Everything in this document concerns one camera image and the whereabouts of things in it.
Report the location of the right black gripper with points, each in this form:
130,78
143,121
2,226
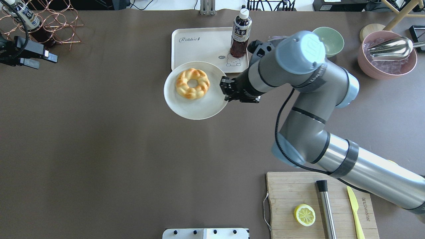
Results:
246,86

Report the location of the yellow plastic knife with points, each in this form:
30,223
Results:
355,207

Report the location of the green bowl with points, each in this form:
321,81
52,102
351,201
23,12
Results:
331,39

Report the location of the metal bar tool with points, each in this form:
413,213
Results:
322,187

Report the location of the lemon half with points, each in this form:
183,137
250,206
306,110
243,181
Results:
304,215

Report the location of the dark tea bottle on tray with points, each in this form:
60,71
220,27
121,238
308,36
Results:
240,33

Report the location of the bottle in rack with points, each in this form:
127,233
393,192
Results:
31,21

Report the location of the wooden mug tree stand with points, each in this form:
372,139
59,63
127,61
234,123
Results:
399,16

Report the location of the glazed twisted donut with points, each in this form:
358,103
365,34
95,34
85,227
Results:
192,84

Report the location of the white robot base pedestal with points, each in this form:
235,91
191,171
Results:
207,233

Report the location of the white round plate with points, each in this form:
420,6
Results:
209,105

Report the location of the cream rectangular tray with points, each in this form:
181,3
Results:
210,45

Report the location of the wooden cutting board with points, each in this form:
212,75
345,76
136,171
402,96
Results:
287,190

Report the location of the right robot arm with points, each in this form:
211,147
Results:
300,61

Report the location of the pink bowl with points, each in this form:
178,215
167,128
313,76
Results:
383,70

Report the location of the copper wire bottle rack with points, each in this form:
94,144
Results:
59,17

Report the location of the metal scoop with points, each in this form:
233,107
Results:
395,49

